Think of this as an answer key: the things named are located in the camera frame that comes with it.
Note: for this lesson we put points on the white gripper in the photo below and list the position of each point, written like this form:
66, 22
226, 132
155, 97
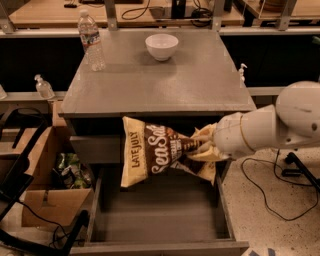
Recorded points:
228, 135

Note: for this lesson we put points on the brown Late July chip bag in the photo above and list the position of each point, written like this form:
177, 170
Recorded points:
151, 149

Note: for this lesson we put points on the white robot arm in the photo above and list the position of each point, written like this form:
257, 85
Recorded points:
292, 122

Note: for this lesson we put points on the grey metal drawer cabinet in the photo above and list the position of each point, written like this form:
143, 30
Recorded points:
190, 89

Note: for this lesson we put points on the open middle drawer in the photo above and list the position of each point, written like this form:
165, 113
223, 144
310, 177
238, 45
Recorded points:
173, 214

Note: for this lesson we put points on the closed top drawer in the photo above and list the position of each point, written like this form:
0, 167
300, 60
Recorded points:
99, 149

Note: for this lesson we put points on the small white pump bottle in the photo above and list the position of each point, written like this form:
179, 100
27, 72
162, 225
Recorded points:
241, 72

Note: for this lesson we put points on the white ceramic bowl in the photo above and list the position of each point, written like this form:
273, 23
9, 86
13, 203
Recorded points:
161, 46

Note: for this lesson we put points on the green snack bags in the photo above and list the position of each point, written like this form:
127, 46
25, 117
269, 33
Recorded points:
69, 173

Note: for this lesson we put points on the clear plastic water bottle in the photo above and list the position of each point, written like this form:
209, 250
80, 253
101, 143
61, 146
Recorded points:
91, 41

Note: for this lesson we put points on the cardboard box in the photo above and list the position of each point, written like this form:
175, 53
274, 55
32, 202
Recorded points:
43, 196

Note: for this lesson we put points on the wooden back desk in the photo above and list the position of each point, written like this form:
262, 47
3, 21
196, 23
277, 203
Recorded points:
65, 14

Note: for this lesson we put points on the black metal frame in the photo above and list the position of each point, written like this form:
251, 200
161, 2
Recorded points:
15, 180

